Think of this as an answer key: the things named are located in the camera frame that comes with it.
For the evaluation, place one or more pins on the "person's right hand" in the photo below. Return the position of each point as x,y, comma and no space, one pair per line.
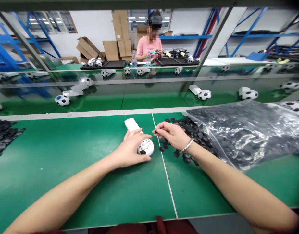
175,136

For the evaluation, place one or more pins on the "person's left hand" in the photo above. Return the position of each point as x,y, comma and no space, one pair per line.
127,152

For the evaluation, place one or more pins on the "small black plastic piece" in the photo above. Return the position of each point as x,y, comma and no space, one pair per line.
156,132

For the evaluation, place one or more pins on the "pile of black plastic pieces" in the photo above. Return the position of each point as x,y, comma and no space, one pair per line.
195,132
4,136

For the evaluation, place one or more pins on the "green conveyor belt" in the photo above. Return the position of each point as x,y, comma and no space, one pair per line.
144,95

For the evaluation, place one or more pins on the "black flat tray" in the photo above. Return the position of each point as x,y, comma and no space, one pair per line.
112,64
176,61

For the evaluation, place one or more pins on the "clear bag of black pieces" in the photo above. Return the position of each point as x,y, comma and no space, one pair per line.
251,131

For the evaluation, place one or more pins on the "person's body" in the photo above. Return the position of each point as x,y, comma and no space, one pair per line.
149,226

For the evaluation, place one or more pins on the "clear water bottle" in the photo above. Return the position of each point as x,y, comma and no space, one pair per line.
134,59
148,59

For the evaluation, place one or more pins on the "heap of black fan parts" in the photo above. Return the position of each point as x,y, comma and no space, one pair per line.
175,52

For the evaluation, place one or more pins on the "heap of football fans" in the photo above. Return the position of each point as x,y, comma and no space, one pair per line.
92,62

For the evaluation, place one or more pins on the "stack of cardboard boxes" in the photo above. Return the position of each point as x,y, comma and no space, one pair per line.
115,46

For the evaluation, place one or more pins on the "blue plastic bin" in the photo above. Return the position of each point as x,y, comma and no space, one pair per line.
256,56

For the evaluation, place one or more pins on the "blue metal shelving rack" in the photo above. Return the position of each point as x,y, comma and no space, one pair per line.
256,34
8,46

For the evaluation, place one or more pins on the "grey metal workstation frame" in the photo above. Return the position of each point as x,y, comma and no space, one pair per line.
149,3

